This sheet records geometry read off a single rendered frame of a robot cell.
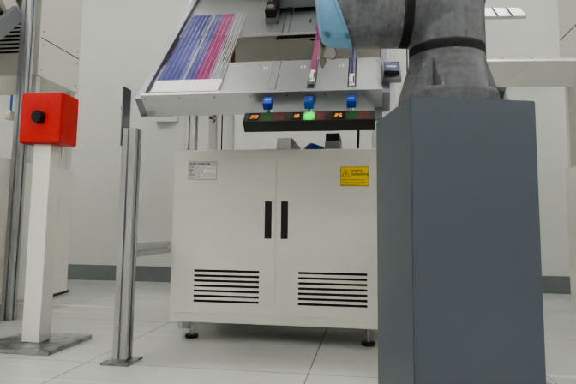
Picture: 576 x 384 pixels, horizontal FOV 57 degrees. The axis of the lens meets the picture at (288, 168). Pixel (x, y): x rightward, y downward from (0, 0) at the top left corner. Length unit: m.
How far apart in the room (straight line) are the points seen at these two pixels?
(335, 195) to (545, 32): 2.31
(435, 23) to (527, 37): 2.83
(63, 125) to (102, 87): 2.12
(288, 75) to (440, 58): 0.77
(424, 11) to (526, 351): 0.49
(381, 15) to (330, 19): 0.08
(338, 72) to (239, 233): 0.61
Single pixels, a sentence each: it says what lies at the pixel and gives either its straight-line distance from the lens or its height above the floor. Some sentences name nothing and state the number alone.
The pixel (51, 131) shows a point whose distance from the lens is 1.80.
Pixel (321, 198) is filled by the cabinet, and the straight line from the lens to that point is 1.68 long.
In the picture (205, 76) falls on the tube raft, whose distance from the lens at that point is 1.56.
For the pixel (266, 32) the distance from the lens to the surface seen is 1.78.
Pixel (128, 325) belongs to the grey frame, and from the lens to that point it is 1.55.
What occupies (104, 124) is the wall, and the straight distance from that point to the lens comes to 3.83.
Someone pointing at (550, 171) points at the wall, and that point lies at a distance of 3.51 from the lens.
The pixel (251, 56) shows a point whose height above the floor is 1.05.
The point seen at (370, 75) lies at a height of 0.79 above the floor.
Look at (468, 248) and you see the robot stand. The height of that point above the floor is 0.35.
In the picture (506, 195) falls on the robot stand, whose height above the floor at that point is 0.42.
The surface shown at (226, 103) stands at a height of 0.70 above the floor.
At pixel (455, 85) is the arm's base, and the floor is 0.57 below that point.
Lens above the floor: 0.37
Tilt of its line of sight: 6 degrees up
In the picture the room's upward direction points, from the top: 1 degrees clockwise
